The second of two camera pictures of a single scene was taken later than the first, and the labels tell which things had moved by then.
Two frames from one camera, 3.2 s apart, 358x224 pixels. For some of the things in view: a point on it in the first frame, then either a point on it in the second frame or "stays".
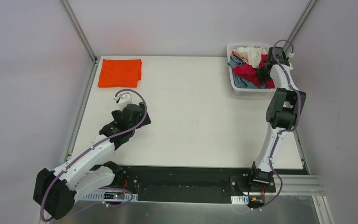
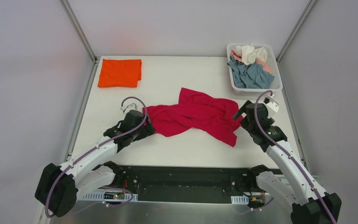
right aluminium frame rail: (296, 30) stays
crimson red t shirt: (250, 73) -> (198, 112)
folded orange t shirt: (120, 73) stays
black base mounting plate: (154, 185) stays
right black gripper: (265, 71) -> (245, 111)
